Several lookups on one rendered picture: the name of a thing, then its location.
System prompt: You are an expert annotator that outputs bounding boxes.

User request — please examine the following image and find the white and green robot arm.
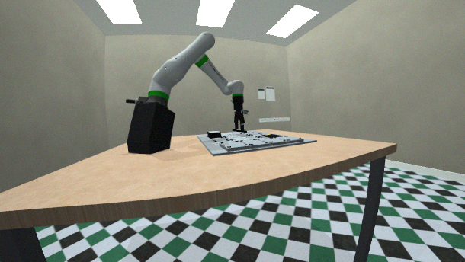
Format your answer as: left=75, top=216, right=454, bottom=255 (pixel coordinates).
left=126, top=32, right=244, bottom=108

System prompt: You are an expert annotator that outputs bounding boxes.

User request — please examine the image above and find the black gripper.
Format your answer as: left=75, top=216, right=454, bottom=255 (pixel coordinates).
left=233, top=103, right=245, bottom=132

